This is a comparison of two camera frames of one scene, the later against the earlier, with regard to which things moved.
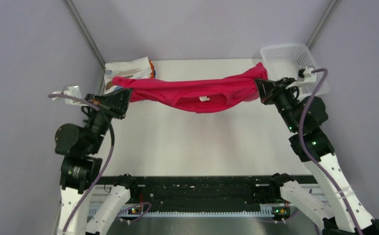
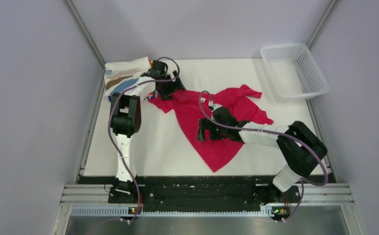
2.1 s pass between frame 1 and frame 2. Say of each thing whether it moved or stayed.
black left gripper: moved
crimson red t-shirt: moved
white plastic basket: stayed
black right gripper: moved
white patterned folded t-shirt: stayed
